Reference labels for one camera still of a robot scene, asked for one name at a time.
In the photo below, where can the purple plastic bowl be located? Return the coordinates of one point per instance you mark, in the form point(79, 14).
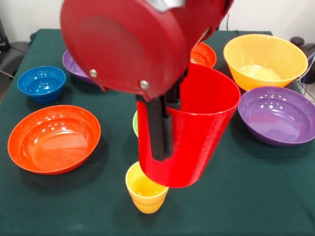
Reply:
point(73, 68)
point(278, 120)

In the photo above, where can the large orange plastic bowl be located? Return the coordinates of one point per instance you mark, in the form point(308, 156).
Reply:
point(261, 56)

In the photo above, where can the black chair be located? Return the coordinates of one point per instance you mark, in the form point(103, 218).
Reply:
point(307, 49)
point(14, 54)

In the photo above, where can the dark green tablecloth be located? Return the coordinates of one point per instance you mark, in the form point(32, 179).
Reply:
point(221, 196)

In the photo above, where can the orange-red plastic bowl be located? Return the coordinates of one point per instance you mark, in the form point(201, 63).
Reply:
point(54, 142)
point(204, 55)

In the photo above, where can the green plastic bowl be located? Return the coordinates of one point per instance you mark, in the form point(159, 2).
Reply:
point(135, 125)

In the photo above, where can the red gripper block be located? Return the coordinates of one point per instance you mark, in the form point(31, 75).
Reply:
point(123, 49)

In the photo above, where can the yellow plastic cup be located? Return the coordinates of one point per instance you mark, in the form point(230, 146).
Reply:
point(145, 196)

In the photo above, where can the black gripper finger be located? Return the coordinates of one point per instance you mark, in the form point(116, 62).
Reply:
point(160, 132)

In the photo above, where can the small blue plastic bowl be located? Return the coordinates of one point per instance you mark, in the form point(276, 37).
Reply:
point(40, 83)

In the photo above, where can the red plastic cup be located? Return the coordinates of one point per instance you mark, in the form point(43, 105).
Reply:
point(197, 137)

